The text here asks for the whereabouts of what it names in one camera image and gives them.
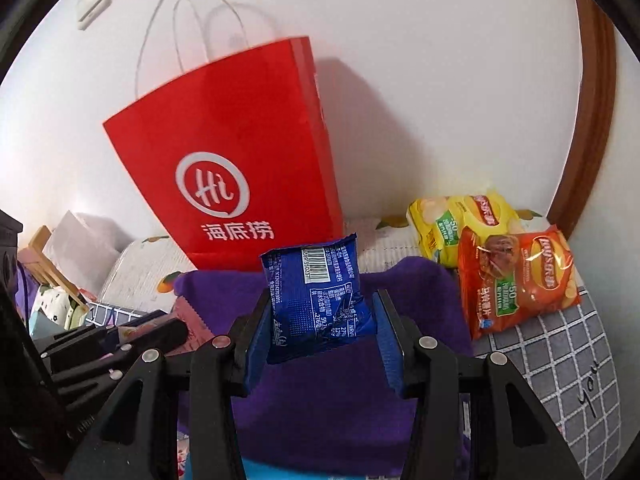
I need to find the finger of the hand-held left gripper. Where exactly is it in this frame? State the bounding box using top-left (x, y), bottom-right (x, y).
top-left (32, 310), bottom-right (168, 358)
top-left (42, 317), bottom-right (191, 403)

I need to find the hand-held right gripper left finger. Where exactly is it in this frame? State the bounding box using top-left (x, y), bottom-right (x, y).
top-left (64, 287), bottom-right (273, 480)

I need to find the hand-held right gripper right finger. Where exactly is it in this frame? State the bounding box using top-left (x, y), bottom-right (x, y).
top-left (372, 287), bottom-right (586, 480)

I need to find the pink snack packet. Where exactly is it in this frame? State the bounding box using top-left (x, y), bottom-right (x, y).
top-left (100, 296), bottom-right (217, 361)

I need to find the blue snack packet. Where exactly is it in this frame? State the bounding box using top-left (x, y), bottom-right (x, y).
top-left (259, 232), bottom-right (375, 365)

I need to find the red paper bag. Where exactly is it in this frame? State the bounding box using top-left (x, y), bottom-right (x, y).
top-left (102, 0), bottom-right (346, 273)

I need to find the white patterned pouch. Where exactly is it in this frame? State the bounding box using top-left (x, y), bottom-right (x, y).
top-left (27, 282), bottom-right (91, 333)

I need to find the white fruit print pillow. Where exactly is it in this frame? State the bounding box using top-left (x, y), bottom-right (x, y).
top-left (97, 212), bottom-right (551, 308)

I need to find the white box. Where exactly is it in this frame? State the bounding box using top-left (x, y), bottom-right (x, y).
top-left (42, 210), bottom-right (121, 296)

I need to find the purple cloth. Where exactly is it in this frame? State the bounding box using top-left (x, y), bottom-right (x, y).
top-left (172, 256), bottom-right (476, 466)

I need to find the yellow chips bag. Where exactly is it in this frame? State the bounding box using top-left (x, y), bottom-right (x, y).
top-left (406, 189), bottom-right (523, 268)

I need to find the orange chips bag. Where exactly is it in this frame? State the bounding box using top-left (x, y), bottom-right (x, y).
top-left (457, 225), bottom-right (583, 342)

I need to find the grey grid bedsheet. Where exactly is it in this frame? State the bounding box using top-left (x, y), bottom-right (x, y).
top-left (82, 285), bottom-right (621, 480)

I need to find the brown wooden door frame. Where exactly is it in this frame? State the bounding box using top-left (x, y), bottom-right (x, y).
top-left (547, 0), bottom-right (617, 241)

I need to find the white wall switch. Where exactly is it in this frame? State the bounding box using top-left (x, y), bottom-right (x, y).
top-left (75, 0), bottom-right (111, 31)

